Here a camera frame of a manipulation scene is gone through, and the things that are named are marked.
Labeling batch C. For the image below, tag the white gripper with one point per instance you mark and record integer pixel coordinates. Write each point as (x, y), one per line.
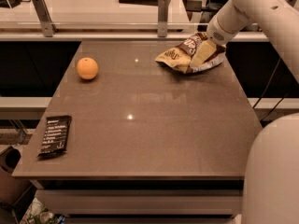
(216, 33)

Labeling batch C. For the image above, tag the brown and cream chip bag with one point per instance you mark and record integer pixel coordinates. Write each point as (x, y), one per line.
(179, 57)

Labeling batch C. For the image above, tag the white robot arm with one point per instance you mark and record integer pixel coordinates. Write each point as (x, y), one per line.
(270, 193)

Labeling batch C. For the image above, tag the black rxbar chocolate bar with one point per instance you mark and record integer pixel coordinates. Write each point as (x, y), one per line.
(55, 137)

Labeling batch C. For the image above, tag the person in dark clothes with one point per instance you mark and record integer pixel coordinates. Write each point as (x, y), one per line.
(212, 7)

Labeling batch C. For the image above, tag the orange fruit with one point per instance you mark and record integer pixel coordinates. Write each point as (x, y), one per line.
(87, 68)

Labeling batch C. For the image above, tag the glass barrier panel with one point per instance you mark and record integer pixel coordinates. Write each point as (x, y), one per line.
(101, 15)

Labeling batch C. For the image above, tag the black device on counter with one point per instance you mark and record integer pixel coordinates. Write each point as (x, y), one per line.
(12, 3)

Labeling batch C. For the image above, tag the green white snack package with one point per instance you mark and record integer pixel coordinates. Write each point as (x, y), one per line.
(38, 213)

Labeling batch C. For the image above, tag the middle metal glass bracket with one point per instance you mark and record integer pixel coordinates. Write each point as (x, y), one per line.
(162, 18)

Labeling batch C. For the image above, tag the metal glass bracket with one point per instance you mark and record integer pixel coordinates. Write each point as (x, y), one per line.
(47, 27)
(162, 18)

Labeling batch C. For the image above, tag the left metal glass bracket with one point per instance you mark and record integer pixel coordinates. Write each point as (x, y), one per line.
(47, 27)

